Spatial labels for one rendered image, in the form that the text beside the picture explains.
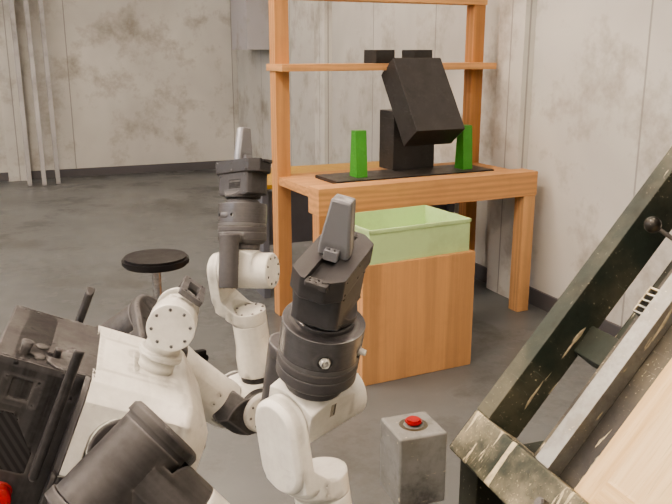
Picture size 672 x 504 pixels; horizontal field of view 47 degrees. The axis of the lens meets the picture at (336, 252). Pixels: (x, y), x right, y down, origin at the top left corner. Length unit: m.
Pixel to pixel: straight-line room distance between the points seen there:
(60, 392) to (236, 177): 0.56
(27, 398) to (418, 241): 3.36
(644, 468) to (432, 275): 2.79
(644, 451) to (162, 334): 1.03
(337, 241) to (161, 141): 11.45
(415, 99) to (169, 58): 7.42
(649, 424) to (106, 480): 1.15
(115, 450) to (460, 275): 3.64
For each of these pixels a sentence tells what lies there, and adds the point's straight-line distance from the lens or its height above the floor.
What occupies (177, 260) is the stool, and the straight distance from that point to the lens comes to 4.23.
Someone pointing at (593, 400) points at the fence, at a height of 1.04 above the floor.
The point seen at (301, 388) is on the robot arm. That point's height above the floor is 1.44.
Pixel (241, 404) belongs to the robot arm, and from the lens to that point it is 1.44.
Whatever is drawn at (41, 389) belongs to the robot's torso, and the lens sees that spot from 1.07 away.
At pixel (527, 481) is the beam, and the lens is 1.82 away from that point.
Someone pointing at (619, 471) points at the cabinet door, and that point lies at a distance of 1.73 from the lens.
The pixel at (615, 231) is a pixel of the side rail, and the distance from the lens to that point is 2.06.
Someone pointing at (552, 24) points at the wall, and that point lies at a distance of 5.57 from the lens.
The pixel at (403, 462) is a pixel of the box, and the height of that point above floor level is 0.87.
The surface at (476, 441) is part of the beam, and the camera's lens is 1.97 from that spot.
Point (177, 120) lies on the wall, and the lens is 12.21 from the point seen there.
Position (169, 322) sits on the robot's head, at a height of 1.43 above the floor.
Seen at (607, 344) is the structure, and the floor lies 1.10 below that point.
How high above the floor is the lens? 1.78
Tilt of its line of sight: 14 degrees down
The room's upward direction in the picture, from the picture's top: straight up
